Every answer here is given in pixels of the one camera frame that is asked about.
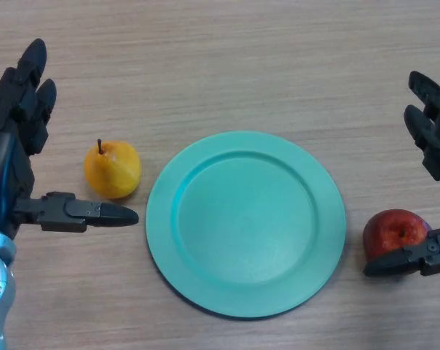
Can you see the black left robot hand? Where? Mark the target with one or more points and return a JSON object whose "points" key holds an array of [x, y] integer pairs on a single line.
{"points": [[8, 156]]}

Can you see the yellow pear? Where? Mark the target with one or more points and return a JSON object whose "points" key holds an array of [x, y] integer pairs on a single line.
{"points": [[112, 171]]}

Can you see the green round plate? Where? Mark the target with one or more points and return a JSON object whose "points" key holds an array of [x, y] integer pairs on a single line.
{"points": [[247, 226]]}

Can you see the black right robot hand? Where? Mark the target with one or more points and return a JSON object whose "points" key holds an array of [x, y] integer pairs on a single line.
{"points": [[438, 138]]}

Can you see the red apple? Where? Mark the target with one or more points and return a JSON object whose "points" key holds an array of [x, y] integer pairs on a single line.
{"points": [[387, 233]]}

